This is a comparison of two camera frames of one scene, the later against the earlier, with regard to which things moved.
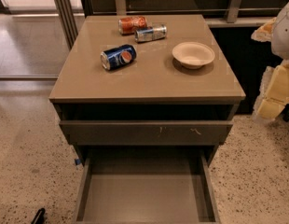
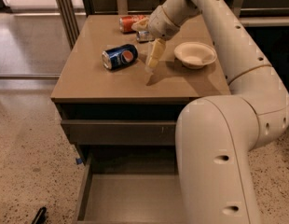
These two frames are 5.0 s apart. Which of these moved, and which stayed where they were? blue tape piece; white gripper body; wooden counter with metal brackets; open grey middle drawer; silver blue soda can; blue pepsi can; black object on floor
Moved: white gripper body
Stayed: black object on floor; blue tape piece; blue pepsi can; open grey middle drawer; wooden counter with metal brackets; silver blue soda can
